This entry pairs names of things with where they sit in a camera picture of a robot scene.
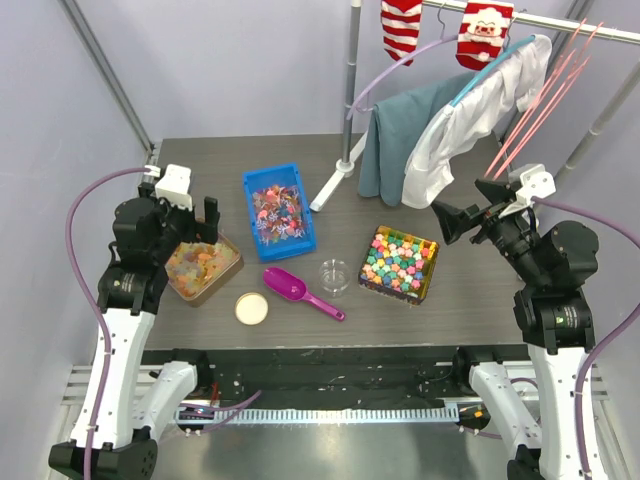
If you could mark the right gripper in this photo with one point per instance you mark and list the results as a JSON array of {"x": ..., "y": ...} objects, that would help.
[{"x": 455, "y": 221}]

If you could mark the white shirt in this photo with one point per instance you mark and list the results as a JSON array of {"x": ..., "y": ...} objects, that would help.
[{"x": 472, "y": 115}]

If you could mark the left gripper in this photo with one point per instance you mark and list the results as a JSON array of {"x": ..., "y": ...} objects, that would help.
[{"x": 198, "y": 231}]

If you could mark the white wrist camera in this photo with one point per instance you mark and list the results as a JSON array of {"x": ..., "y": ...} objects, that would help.
[
  {"x": 528, "y": 182},
  {"x": 172, "y": 184}
]

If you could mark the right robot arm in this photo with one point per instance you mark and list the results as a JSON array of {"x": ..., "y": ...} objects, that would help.
[{"x": 557, "y": 327}]

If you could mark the clear plastic jar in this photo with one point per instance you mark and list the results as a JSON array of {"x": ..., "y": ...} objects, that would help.
[{"x": 334, "y": 277}]

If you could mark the purple hanger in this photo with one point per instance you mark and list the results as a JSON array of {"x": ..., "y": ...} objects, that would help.
[{"x": 443, "y": 39}]

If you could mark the blue plastic bin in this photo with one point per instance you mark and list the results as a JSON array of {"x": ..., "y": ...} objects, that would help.
[{"x": 284, "y": 175}]

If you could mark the brown tin of candies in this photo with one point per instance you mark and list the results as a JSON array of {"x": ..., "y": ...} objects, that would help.
[{"x": 198, "y": 270}]

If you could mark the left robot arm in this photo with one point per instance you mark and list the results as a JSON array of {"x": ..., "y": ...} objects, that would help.
[{"x": 117, "y": 436}]

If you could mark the gold tin of star candies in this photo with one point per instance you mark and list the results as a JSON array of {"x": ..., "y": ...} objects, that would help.
[{"x": 399, "y": 265}]

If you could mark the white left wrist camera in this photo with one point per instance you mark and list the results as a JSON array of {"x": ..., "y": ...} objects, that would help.
[{"x": 172, "y": 184}]

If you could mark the pink hangers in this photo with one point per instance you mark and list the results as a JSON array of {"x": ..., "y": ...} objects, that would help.
[{"x": 564, "y": 74}]

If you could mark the grey clothes rack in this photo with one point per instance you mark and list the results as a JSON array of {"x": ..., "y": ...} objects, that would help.
[{"x": 345, "y": 166}]

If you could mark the teal cloth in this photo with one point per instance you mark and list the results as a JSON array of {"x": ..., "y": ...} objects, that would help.
[{"x": 395, "y": 126}]

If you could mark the pile of lollipop candies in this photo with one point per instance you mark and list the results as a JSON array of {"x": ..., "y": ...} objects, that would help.
[{"x": 279, "y": 214}]

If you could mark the blue hanger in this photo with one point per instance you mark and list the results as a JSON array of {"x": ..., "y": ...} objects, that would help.
[{"x": 487, "y": 70}]

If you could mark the white cable duct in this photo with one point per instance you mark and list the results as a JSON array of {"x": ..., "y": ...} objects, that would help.
[{"x": 447, "y": 414}]

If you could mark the red striped sock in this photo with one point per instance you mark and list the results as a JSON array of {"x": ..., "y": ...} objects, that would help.
[{"x": 400, "y": 22}]

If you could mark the cream jar lid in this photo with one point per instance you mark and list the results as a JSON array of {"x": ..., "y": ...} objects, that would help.
[{"x": 251, "y": 309}]

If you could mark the purple plastic scoop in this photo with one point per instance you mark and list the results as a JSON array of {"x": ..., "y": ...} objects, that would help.
[{"x": 294, "y": 289}]

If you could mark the red santa sock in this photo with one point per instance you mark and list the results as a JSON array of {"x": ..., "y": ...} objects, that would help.
[{"x": 482, "y": 32}]

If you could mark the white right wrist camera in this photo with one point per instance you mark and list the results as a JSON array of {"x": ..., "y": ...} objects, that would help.
[{"x": 528, "y": 182}]

